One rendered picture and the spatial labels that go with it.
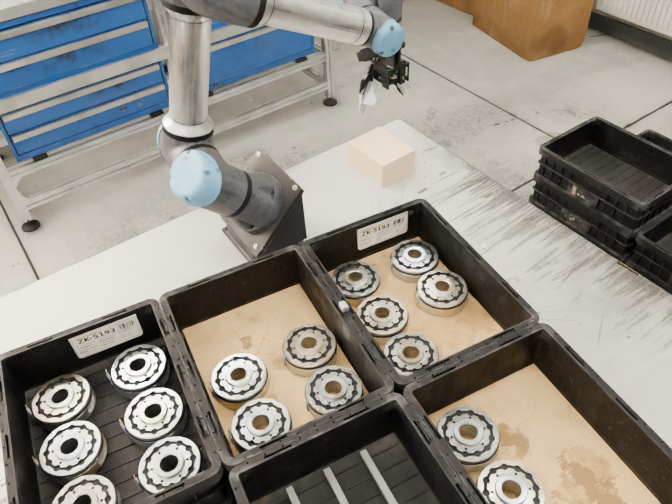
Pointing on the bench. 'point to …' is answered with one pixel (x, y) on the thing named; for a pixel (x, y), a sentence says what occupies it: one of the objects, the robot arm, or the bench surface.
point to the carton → (381, 156)
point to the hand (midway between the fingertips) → (380, 104)
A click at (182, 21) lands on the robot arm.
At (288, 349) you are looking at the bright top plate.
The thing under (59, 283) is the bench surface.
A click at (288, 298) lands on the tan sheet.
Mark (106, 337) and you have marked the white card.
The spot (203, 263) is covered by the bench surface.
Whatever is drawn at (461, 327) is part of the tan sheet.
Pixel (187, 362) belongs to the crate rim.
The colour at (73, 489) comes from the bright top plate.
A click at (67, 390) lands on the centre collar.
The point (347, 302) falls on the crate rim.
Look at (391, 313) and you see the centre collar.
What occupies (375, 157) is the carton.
